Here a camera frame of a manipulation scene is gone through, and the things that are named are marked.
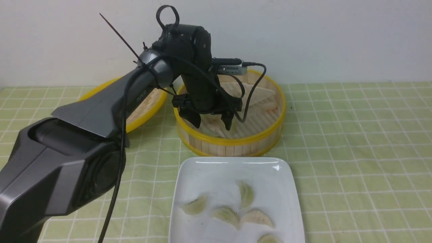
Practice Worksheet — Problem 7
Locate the green dumpling on plate centre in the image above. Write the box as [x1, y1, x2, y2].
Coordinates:
[211, 206, 240, 230]

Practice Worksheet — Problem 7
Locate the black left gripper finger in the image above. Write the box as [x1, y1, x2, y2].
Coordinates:
[182, 110, 201, 129]

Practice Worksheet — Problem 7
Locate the green dumpling at plate edge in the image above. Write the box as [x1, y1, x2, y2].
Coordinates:
[257, 234, 282, 243]

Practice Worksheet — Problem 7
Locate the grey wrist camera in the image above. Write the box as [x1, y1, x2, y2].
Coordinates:
[211, 57, 247, 76]

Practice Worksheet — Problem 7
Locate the yellow rimmed bamboo steamer lid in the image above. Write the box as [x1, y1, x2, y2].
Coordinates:
[78, 78, 168, 133]

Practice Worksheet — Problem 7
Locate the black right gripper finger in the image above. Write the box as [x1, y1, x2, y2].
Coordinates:
[221, 112, 235, 131]

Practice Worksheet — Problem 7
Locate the yellow rimmed bamboo steamer basket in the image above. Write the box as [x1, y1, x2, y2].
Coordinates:
[174, 75, 287, 157]

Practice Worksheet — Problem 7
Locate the green dumpling on plate left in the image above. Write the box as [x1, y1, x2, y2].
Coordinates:
[180, 195, 207, 215]

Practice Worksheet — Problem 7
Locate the white square plate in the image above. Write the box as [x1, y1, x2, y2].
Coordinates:
[168, 157, 306, 243]

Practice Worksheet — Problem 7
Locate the pale dumpling on plate right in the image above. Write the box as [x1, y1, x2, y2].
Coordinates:
[240, 209, 275, 228]

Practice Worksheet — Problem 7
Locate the black cable tie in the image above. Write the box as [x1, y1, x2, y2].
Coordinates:
[94, 0, 177, 65]

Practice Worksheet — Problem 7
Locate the upright green dumpling on plate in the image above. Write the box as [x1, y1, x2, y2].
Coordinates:
[237, 181, 254, 209]

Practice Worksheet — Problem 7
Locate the green checked tablecloth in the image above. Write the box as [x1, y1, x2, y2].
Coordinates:
[0, 82, 432, 243]

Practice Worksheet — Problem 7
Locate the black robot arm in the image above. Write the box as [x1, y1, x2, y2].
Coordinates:
[0, 24, 242, 243]

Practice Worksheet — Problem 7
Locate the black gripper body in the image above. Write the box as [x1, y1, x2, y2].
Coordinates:
[172, 73, 243, 118]

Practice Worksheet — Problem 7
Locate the black cable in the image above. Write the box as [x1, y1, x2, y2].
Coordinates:
[98, 54, 267, 243]

